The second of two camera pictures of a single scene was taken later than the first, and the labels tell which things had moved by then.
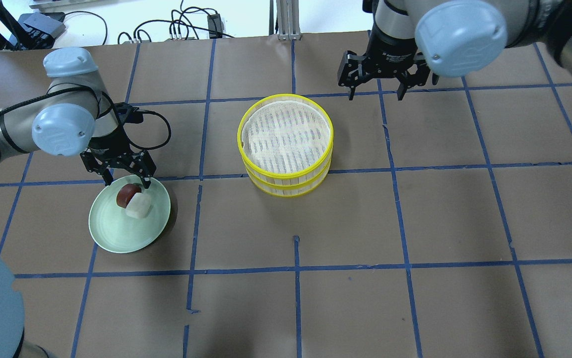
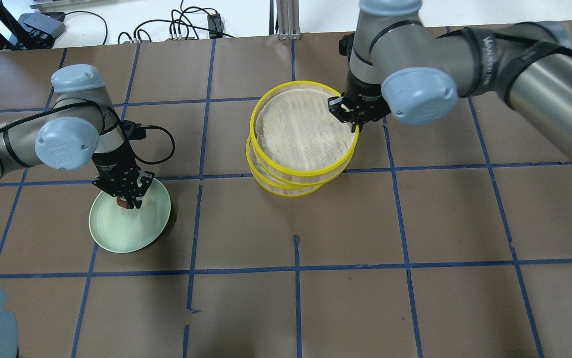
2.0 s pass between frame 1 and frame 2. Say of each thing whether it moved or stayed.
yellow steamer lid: moved
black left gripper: moved
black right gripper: moved
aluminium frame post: stayed
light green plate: stayed
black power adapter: stayed
